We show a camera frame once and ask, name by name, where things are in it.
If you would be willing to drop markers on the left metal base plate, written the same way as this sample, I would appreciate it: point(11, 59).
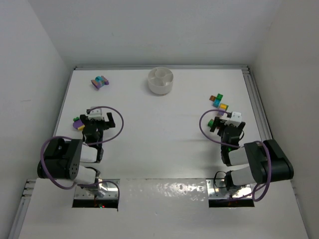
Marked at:
point(106, 190)

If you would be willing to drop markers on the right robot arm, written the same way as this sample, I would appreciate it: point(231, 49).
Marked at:
point(263, 159)

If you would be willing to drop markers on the small green lego brick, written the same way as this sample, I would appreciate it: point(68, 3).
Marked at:
point(210, 123)

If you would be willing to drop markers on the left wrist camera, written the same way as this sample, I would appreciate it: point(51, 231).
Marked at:
point(95, 114)

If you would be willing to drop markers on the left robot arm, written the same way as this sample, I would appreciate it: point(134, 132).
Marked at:
point(62, 158)

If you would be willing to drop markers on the metal base plate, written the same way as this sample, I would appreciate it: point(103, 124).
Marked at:
point(106, 190)
point(216, 190)

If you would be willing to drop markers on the teal lego brick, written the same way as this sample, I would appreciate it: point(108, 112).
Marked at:
point(216, 103)

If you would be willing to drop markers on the purple yellow green lego cluster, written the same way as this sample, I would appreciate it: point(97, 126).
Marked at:
point(78, 124)

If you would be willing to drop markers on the orange brown lego piece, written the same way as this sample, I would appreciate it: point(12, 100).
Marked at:
point(212, 98)

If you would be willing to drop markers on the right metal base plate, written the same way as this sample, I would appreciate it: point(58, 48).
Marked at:
point(216, 190)

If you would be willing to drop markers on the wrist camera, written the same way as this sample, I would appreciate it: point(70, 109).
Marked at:
point(95, 114)
point(234, 118)

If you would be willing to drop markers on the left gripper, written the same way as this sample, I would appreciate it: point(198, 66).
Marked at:
point(97, 122)

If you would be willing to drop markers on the teal purple butterfly lego cluster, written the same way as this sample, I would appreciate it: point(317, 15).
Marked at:
point(99, 82)

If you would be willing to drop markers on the white divided round container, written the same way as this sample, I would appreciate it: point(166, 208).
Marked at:
point(160, 80)

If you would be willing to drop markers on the yellow lego brick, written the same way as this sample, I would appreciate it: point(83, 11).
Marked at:
point(223, 107)

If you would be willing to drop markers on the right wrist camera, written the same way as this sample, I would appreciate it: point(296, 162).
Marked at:
point(234, 118)

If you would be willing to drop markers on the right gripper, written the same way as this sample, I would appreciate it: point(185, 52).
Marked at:
point(227, 125)

